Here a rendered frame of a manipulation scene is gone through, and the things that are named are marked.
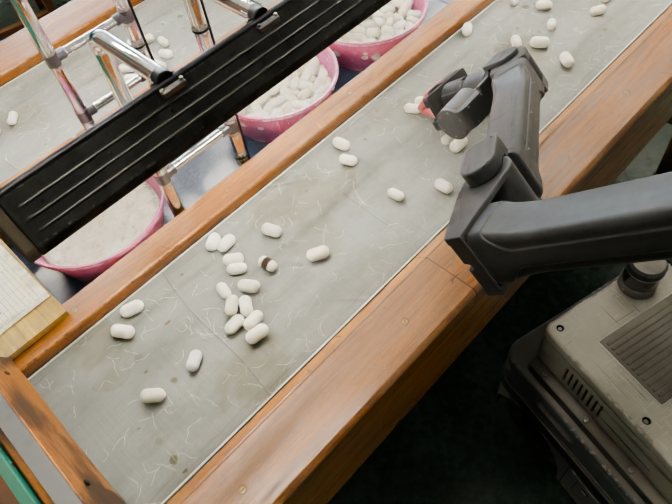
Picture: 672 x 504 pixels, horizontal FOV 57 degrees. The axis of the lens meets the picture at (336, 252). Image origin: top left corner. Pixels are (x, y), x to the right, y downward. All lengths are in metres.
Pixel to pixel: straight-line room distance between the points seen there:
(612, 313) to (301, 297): 0.62
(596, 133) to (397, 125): 0.35
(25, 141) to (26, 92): 0.16
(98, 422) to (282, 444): 0.27
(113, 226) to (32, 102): 0.42
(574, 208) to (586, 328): 0.76
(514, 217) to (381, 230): 0.49
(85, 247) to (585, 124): 0.90
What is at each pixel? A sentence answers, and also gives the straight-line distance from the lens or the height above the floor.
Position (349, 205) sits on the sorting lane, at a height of 0.74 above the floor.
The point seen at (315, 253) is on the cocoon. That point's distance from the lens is 0.98.
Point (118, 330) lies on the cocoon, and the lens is 0.99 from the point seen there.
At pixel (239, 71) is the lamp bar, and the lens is 0.79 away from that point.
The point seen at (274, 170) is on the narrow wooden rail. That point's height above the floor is 0.76.
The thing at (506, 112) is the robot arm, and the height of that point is 1.01.
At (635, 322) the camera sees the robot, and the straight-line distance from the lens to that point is 1.30.
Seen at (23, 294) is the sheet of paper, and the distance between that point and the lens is 1.08.
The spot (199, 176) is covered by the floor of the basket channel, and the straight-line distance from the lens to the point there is 1.26.
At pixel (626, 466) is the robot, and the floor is 0.36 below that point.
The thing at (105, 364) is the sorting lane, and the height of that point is 0.74.
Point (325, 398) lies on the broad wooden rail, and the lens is 0.85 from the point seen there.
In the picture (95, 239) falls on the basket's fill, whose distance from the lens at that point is 1.16.
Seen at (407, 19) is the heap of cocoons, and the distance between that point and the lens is 1.44.
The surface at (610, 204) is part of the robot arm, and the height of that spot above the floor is 1.18.
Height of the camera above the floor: 1.55
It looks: 54 degrees down
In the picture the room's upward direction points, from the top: 10 degrees counter-clockwise
